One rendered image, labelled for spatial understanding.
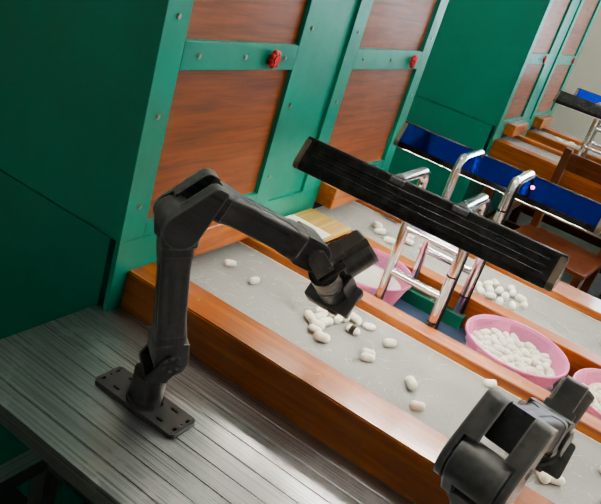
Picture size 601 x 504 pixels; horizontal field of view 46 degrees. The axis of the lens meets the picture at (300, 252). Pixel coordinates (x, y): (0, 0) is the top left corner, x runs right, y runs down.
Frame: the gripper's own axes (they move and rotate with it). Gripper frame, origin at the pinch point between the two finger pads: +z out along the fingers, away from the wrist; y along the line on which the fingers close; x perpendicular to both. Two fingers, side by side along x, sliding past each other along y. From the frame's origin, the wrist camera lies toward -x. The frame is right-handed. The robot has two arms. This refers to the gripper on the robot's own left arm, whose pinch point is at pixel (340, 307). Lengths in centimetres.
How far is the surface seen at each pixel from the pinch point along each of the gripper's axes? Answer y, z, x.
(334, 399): -11.1, -6.4, 17.3
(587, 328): -43, 71, -46
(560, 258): -33.3, -4.2, -29.0
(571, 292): -33, 81, -57
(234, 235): 37.3, 12.5, -5.0
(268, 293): 21.9, 14.7, 2.8
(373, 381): -12.3, 7.6, 8.7
